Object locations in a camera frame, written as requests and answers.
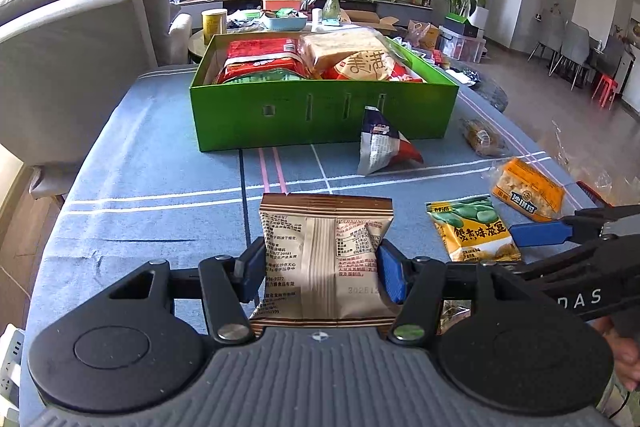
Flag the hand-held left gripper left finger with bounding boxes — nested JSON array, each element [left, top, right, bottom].
[[107, 237, 267, 343]]

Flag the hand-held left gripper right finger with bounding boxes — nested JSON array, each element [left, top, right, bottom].
[[376, 239, 551, 342]]

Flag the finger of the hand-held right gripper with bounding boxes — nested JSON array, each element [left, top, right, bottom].
[[507, 204, 640, 249], [514, 232, 640, 281]]

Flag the beige snack packet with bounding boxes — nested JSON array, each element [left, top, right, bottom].
[[248, 193, 398, 333]]

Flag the yellow green snack packet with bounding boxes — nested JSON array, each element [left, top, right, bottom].
[[425, 196, 522, 263]]

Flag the green cardboard box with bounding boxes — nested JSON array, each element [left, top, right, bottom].
[[189, 32, 460, 152]]

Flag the person's right hand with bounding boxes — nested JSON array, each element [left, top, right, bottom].
[[607, 314, 640, 392]]

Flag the orange snack packet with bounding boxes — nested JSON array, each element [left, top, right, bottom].
[[491, 157, 567, 223]]

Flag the clear plastic bag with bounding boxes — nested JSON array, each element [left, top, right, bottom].
[[547, 119, 619, 208]]

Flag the brown snack packet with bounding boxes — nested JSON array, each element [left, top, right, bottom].
[[460, 118, 511, 158]]

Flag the blue striped tablecloth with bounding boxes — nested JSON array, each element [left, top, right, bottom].
[[20, 64, 601, 408]]

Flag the white blue triangular snack packet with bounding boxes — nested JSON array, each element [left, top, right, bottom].
[[357, 106, 425, 176]]

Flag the red stool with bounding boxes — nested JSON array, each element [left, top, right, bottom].
[[592, 74, 619, 108]]

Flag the grey dining chair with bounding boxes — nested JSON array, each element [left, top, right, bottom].
[[557, 22, 594, 80], [529, 19, 566, 64]]

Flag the clear storage bin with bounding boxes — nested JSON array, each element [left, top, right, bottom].
[[440, 30, 487, 63]]

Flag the red white snack packet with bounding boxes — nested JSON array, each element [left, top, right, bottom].
[[320, 49, 427, 84]]

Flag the green black box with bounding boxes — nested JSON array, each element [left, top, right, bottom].
[[444, 13, 484, 39]]

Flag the sliced bread bag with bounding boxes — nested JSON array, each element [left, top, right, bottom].
[[298, 28, 401, 76]]

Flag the yellow can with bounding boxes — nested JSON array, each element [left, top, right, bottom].
[[201, 8, 228, 46]]

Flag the open brown cardboard box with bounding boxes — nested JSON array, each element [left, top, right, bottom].
[[342, 9, 399, 38]]

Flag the light blue basket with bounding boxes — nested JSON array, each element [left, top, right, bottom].
[[262, 12, 309, 32]]

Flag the white power strip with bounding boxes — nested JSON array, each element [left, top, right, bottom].
[[0, 327, 24, 408]]

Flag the grey sofa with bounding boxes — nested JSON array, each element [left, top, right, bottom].
[[0, 0, 193, 198]]

